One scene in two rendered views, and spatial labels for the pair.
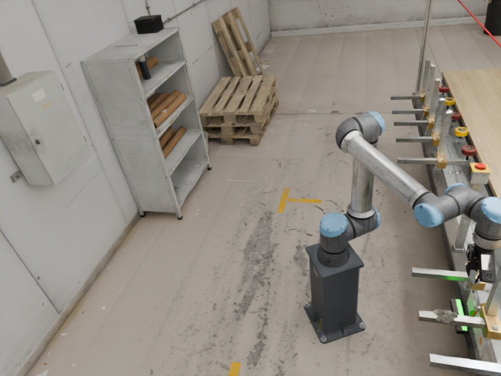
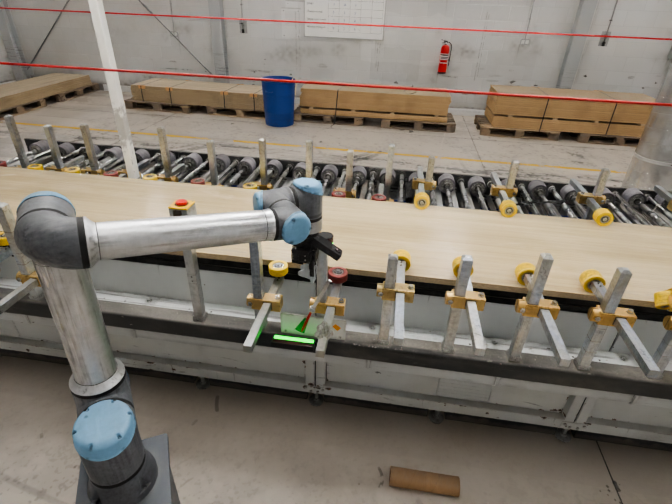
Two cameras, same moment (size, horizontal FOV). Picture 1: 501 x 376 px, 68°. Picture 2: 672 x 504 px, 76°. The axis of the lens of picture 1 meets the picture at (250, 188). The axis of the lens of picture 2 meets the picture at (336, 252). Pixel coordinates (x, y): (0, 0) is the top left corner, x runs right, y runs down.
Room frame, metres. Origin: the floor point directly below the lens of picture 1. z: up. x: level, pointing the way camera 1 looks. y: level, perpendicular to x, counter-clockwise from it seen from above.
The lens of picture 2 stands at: (1.07, 0.43, 1.88)
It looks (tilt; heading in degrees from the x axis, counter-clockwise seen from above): 31 degrees down; 258
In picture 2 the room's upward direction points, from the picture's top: 2 degrees clockwise
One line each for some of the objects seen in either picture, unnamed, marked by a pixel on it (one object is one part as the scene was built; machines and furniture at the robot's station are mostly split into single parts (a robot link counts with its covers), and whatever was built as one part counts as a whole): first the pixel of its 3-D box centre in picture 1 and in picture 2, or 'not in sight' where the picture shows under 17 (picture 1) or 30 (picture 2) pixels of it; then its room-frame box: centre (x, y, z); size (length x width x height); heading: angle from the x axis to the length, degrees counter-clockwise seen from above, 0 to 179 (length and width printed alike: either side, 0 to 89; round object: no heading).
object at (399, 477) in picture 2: not in sight; (423, 481); (0.41, -0.56, 0.04); 0.30 x 0.08 x 0.08; 161
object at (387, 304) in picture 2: not in sight; (386, 309); (0.60, -0.78, 0.86); 0.03 x 0.03 x 0.48; 71
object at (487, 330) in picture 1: (490, 320); (327, 304); (0.81, -0.86, 0.85); 0.13 x 0.06 x 0.05; 161
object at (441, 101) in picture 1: (436, 130); not in sight; (2.25, -1.36, 0.88); 0.03 x 0.03 x 0.48; 71
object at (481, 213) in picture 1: (492, 218); (307, 199); (0.90, -0.80, 1.32); 0.10 x 0.09 x 0.12; 18
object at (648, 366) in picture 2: not in sight; (618, 319); (-0.14, -0.50, 0.95); 0.50 x 0.04 x 0.04; 71
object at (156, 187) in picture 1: (159, 125); not in sight; (3.31, 0.76, 0.78); 0.90 x 0.45 x 1.55; 160
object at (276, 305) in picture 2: (475, 274); (264, 301); (1.05, -0.94, 0.83); 0.13 x 0.06 x 0.05; 161
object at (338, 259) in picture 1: (333, 249); (120, 470); (1.51, -0.42, 0.65); 0.19 x 0.19 x 0.10
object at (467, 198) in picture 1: (463, 201); (275, 205); (1.00, -0.75, 1.33); 0.12 x 0.12 x 0.09; 18
